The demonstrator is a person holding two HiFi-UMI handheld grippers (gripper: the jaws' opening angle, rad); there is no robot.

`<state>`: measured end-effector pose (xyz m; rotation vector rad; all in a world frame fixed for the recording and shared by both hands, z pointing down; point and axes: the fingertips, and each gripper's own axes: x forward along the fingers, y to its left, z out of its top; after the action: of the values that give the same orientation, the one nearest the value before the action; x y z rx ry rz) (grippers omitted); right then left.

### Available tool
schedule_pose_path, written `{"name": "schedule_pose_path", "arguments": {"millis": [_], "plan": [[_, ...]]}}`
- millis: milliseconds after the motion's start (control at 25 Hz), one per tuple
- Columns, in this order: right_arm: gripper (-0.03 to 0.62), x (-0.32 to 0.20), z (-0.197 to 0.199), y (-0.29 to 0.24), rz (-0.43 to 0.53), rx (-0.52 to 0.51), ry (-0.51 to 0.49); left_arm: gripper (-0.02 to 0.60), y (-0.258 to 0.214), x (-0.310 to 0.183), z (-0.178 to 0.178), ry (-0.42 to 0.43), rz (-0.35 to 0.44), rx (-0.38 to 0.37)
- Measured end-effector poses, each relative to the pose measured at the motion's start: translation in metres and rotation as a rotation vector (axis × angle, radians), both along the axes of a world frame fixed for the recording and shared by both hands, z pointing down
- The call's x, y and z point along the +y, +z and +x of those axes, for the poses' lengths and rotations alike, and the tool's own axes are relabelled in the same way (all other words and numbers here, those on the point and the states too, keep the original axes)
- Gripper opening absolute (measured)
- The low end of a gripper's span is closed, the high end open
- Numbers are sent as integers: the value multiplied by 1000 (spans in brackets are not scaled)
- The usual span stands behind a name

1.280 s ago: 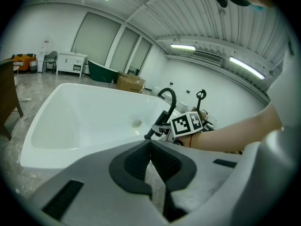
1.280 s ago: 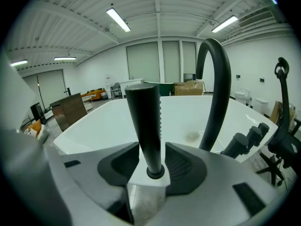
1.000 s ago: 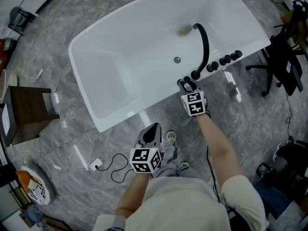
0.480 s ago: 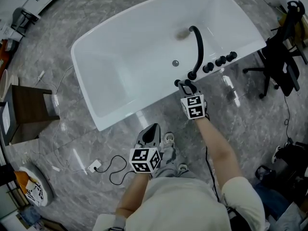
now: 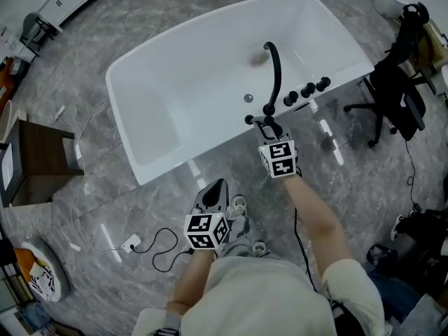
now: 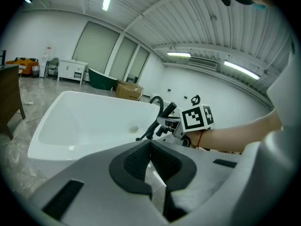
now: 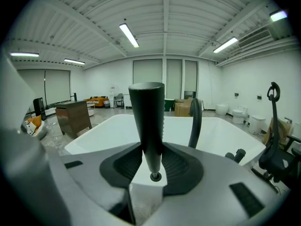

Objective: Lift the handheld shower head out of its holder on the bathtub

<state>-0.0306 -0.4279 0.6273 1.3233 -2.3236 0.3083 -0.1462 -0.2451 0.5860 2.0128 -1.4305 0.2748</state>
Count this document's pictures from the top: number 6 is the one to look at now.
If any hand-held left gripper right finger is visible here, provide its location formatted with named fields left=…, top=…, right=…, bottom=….
left=149, top=140, right=245, bottom=223

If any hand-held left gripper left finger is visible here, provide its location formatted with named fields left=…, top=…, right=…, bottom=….
left=27, top=139, right=169, bottom=226

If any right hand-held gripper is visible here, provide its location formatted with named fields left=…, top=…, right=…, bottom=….
left=156, top=104, right=215, bottom=147

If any black handheld shower wand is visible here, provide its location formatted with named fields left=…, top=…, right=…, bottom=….
left=160, top=102, right=177, bottom=119

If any person's right forearm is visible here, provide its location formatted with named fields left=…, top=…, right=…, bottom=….
left=188, top=109, right=284, bottom=154

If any white bathtub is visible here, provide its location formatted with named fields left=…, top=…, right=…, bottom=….
left=27, top=90, right=179, bottom=161

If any dark freestanding bathtub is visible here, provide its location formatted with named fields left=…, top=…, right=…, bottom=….
left=88, top=67, right=118, bottom=91

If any black curved faucet spout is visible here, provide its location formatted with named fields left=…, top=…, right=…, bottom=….
left=135, top=95, right=165, bottom=141

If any brown cardboard box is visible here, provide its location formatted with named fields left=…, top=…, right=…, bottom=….
left=115, top=80, right=144, bottom=101

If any window with grey blind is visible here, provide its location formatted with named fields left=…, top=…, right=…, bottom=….
left=109, top=36, right=138, bottom=79
left=72, top=20, right=121, bottom=74
left=127, top=45, right=150, bottom=83

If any white air vent unit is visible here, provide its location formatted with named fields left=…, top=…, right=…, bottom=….
left=188, top=56, right=218, bottom=71

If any person's white shirt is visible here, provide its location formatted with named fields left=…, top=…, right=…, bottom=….
left=244, top=39, right=301, bottom=226

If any white vanity cabinet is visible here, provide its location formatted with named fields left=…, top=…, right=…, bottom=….
left=57, top=59, right=88, bottom=86

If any dark wooden vanity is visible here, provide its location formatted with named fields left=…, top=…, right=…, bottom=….
left=0, top=64, right=26, bottom=140

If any grey chair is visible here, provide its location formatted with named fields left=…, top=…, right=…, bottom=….
left=44, top=57, right=60, bottom=80

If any white water dispenser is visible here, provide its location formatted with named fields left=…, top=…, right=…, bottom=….
left=39, top=45, right=49, bottom=78

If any orange sofa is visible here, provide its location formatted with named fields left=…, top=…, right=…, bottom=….
left=6, top=57, right=40, bottom=76

